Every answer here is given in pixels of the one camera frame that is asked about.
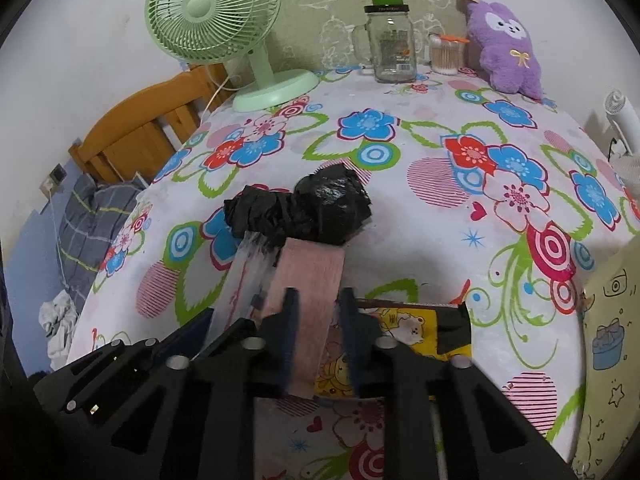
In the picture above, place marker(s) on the clear plastic pouch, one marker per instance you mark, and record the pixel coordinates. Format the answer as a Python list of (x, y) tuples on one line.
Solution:
[(246, 285)]

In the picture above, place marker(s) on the black plastic bag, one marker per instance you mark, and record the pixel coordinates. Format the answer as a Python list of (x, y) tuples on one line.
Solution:
[(327, 207)]

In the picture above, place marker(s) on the cotton swab container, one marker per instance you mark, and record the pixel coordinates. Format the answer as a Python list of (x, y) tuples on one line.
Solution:
[(447, 53)]

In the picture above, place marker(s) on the purple plush bunny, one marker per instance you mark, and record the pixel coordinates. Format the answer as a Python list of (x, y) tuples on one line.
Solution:
[(506, 49)]

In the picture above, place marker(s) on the grey plaid pillow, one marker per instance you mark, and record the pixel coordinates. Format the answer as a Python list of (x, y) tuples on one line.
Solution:
[(91, 219)]

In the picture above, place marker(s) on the crumpled white grey cloth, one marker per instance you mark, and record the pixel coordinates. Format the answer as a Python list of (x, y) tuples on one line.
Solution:
[(58, 319)]

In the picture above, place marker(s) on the glass mason jar mug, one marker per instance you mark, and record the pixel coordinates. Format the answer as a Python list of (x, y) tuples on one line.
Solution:
[(385, 42)]

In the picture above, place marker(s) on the yellow cartoon storage box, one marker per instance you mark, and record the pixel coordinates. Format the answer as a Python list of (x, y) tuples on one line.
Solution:
[(610, 321)]

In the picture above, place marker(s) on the blue bedsheet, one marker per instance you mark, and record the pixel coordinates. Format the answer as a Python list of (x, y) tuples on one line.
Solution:
[(33, 275)]

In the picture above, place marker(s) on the green desk fan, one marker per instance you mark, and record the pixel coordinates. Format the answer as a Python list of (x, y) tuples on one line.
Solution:
[(207, 32)]

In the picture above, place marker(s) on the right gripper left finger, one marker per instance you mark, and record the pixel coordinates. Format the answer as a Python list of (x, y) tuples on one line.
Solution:
[(193, 417)]

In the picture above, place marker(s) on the yellow cartoon snack packet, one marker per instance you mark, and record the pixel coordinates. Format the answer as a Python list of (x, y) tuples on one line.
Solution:
[(353, 365)]

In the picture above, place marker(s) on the wall power socket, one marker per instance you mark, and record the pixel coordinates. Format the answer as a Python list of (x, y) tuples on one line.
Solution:
[(52, 182)]

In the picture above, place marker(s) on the white standing fan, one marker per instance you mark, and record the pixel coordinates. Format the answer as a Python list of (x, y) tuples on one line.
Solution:
[(624, 118)]

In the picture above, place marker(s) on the pink packet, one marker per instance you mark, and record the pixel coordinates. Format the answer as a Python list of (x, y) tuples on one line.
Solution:
[(315, 272)]

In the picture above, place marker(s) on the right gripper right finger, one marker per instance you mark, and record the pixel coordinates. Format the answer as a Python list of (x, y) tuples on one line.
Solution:
[(449, 420)]

